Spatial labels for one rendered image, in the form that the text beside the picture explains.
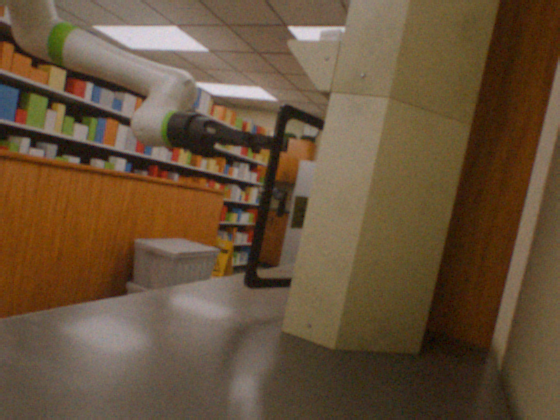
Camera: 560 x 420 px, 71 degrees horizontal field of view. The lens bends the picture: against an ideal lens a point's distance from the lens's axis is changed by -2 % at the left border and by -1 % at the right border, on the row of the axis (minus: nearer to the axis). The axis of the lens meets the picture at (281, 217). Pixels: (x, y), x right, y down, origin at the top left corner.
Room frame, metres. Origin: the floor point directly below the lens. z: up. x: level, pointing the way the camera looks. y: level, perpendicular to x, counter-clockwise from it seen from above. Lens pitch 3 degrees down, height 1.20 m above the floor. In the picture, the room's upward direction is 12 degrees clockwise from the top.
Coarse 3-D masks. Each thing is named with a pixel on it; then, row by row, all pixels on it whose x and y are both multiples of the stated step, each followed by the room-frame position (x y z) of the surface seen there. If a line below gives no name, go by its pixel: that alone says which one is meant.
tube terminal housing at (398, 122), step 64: (384, 0) 0.73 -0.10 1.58; (448, 0) 0.74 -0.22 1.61; (384, 64) 0.72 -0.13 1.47; (448, 64) 0.75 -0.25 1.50; (384, 128) 0.71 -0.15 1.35; (448, 128) 0.76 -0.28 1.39; (320, 192) 0.75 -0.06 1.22; (384, 192) 0.72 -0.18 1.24; (448, 192) 0.78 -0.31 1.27; (320, 256) 0.74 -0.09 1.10; (384, 256) 0.73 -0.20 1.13; (320, 320) 0.73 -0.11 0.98; (384, 320) 0.75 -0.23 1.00
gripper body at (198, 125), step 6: (198, 120) 0.92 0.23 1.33; (204, 120) 0.92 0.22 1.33; (210, 120) 0.93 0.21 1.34; (192, 126) 0.92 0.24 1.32; (198, 126) 0.91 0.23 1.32; (204, 126) 0.92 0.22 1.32; (192, 132) 0.92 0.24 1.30; (198, 132) 0.91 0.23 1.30; (204, 132) 0.91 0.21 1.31; (192, 138) 0.92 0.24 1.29; (198, 138) 0.92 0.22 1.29; (204, 138) 0.92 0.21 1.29; (210, 138) 0.93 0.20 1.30; (216, 138) 0.91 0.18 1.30; (192, 144) 0.94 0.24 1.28; (198, 144) 0.93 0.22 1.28; (204, 144) 0.93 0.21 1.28; (210, 144) 0.95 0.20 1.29
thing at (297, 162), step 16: (288, 128) 0.85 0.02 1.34; (304, 128) 0.88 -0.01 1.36; (272, 144) 0.82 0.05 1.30; (288, 144) 0.85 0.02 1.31; (304, 144) 0.89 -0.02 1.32; (288, 160) 0.86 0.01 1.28; (304, 160) 0.90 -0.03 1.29; (288, 176) 0.87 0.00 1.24; (304, 176) 0.90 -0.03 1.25; (304, 192) 0.91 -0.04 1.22; (272, 208) 0.85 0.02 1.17; (288, 208) 0.88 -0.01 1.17; (304, 208) 0.92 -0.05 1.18; (256, 224) 0.82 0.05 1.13; (272, 224) 0.85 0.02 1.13; (288, 224) 0.89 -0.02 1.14; (272, 240) 0.86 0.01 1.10; (288, 240) 0.90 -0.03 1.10; (272, 256) 0.87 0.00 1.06; (288, 256) 0.91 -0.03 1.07; (272, 272) 0.88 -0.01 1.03; (288, 272) 0.91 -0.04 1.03
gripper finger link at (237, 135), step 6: (210, 126) 0.87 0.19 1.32; (216, 126) 0.87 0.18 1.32; (210, 132) 0.87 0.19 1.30; (222, 132) 0.87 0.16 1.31; (228, 132) 0.87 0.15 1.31; (234, 132) 0.87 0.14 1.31; (240, 132) 0.86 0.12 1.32; (246, 132) 0.86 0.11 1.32; (222, 138) 0.87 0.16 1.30; (228, 138) 0.87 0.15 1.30; (234, 138) 0.86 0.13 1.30; (240, 138) 0.86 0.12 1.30
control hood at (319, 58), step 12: (300, 48) 0.79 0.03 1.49; (312, 48) 0.78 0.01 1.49; (324, 48) 0.77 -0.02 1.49; (336, 48) 0.76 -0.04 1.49; (300, 60) 0.79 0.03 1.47; (312, 60) 0.78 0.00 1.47; (324, 60) 0.77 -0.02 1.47; (336, 60) 0.76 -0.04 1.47; (312, 72) 0.77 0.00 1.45; (324, 72) 0.77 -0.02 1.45; (324, 84) 0.76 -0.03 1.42
